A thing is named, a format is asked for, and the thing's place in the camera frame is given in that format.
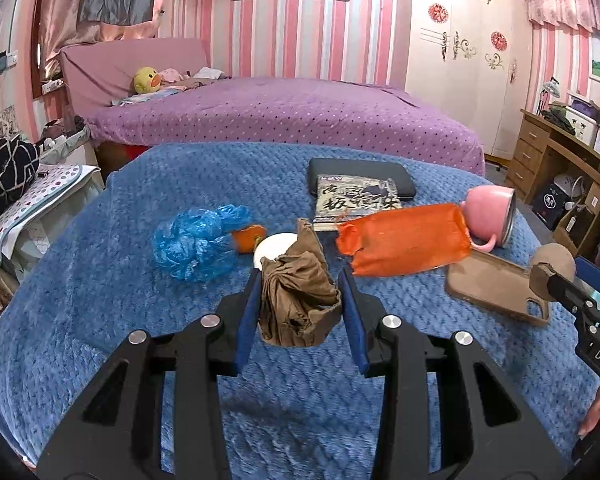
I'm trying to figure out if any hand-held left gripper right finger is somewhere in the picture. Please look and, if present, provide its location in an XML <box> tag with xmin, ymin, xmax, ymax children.
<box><xmin>337</xmin><ymin>266</ymin><xmax>568</xmax><ymax>480</ymax></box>

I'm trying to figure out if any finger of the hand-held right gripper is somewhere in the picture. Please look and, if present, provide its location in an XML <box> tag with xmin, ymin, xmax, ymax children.
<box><xmin>574</xmin><ymin>256</ymin><xmax>600</xmax><ymax>292</ymax></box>
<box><xmin>546</xmin><ymin>269</ymin><xmax>598</xmax><ymax>313</ymax></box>

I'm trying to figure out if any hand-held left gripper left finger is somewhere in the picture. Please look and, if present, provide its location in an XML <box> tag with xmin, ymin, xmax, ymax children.
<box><xmin>36</xmin><ymin>270</ymin><xmax>263</xmax><ymax>480</ymax></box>

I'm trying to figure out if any brown cardboard tube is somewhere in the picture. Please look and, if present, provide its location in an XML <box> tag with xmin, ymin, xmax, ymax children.
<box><xmin>529</xmin><ymin>243</ymin><xmax>577</xmax><ymax>301</ymax></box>

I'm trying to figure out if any brown stocking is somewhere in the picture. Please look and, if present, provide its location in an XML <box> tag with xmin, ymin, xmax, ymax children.
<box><xmin>258</xmin><ymin>217</ymin><xmax>342</xmax><ymax>348</ymax></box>

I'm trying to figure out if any orange peel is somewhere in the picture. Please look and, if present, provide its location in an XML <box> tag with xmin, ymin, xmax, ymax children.
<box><xmin>231</xmin><ymin>226</ymin><xmax>267</xmax><ymax>254</ymax></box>

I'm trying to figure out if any patterned snack packet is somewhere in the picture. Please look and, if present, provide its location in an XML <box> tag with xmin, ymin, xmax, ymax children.
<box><xmin>312</xmin><ymin>174</ymin><xmax>405</xmax><ymax>232</ymax></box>

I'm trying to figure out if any person's right hand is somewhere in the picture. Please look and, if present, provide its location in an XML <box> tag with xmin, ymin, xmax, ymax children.
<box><xmin>577</xmin><ymin>384</ymin><xmax>600</xmax><ymax>437</ymax></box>

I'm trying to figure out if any brown paper bag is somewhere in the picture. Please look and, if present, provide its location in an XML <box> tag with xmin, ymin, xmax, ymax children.
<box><xmin>554</xmin><ymin>205</ymin><xmax>596</xmax><ymax>256</ymax></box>

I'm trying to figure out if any white round lid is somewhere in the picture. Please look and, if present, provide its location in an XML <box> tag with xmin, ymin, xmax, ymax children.
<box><xmin>253</xmin><ymin>232</ymin><xmax>301</xmax><ymax>270</ymax></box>

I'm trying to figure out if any beige phone case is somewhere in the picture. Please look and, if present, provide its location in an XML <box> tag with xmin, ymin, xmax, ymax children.
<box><xmin>445</xmin><ymin>249</ymin><xmax>551</xmax><ymax>328</ymax></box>

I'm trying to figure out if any black paper bag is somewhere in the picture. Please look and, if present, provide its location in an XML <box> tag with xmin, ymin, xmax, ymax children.
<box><xmin>531</xmin><ymin>182</ymin><xmax>568</xmax><ymax>231</ymax></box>

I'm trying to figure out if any white round fan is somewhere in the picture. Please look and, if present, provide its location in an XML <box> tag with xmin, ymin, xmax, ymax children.
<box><xmin>552</xmin><ymin>172</ymin><xmax>588</xmax><ymax>202</ymax></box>

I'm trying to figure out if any blue plastic bag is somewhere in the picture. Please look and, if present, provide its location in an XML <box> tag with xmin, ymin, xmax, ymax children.
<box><xmin>152</xmin><ymin>204</ymin><xmax>253</xmax><ymax>282</ymax></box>

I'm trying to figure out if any orange plastic package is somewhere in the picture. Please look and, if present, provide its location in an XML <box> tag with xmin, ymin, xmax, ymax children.
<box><xmin>335</xmin><ymin>203</ymin><xmax>473</xmax><ymax>277</ymax></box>

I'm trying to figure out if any pink metal mug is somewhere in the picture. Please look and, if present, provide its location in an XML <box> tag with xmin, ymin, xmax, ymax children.
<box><xmin>462</xmin><ymin>186</ymin><xmax>517</xmax><ymax>253</ymax></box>

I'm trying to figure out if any blue fleece blanket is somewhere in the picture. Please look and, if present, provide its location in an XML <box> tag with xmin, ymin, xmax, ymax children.
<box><xmin>0</xmin><ymin>142</ymin><xmax>600</xmax><ymax>480</ymax></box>

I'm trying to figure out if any wooden desk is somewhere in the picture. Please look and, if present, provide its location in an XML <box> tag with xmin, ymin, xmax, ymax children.
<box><xmin>505</xmin><ymin>109</ymin><xmax>600</xmax><ymax>256</ymax></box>

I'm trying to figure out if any white storage box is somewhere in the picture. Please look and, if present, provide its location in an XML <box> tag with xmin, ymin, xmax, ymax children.
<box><xmin>564</xmin><ymin>95</ymin><xmax>599</xmax><ymax>143</ymax></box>

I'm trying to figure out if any black flat case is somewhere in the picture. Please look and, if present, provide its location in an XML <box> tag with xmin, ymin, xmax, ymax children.
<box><xmin>307</xmin><ymin>157</ymin><xmax>417</xmax><ymax>200</ymax></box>

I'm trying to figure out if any dark green cloth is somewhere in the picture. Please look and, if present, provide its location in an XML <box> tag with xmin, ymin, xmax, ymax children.
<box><xmin>542</xmin><ymin>102</ymin><xmax>578</xmax><ymax>136</ymax></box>

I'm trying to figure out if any desk lamp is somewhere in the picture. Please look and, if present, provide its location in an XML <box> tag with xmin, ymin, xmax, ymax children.
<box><xmin>535</xmin><ymin>77</ymin><xmax>561</xmax><ymax>113</ymax></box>

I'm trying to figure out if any purple dotted bedspread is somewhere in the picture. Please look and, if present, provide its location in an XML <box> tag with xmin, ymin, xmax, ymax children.
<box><xmin>87</xmin><ymin>76</ymin><xmax>486</xmax><ymax>176</ymax></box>

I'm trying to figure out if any white wardrobe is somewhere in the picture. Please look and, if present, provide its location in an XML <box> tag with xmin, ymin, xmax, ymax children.
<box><xmin>405</xmin><ymin>0</ymin><xmax>536</xmax><ymax>158</ymax></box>

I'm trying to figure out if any polka dot cloth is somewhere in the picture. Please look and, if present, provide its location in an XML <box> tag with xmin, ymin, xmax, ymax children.
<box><xmin>0</xmin><ymin>162</ymin><xmax>101</xmax><ymax>261</ymax></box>

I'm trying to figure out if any light blue cloth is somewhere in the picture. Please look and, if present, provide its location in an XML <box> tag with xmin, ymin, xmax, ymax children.
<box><xmin>111</xmin><ymin>87</ymin><xmax>181</xmax><ymax>107</ymax></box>

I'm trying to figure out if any beige garment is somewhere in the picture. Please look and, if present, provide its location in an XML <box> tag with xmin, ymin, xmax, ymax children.
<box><xmin>182</xmin><ymin>66</ymin><xmax>231</xmax><ymax>86</ymax></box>

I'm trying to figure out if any yellow duck plush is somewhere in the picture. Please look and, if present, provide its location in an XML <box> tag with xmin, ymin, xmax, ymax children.
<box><xmin>133</xmin><ymin>66</ymin><xmax>162</xmax><ymax>95</ymax></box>

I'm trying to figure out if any black patterned cushion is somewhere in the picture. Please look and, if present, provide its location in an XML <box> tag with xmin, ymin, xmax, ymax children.
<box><xmin>0</xmin><ymin>130</ymin><xmax>41</xmax><ymax>221</ymax></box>

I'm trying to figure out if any pink covered headboard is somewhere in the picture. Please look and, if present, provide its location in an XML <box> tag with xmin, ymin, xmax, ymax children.
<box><xmin>60</xmin><ymin>37</ymin><xmax>226</xmax><ymax>108</ymax></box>

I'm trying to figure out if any pink satin curtain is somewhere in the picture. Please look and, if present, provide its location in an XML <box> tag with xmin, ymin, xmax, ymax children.
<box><xmin>37</xmin><ymin>0</ymin><xmax>171</xmax><ymax>68</ymax></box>

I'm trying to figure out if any wooden bed frame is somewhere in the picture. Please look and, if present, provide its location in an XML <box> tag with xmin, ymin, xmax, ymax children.
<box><xmin>97</xmin><ymin>142</ymin><xmax>151</xmax><ymax>181</ymax></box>

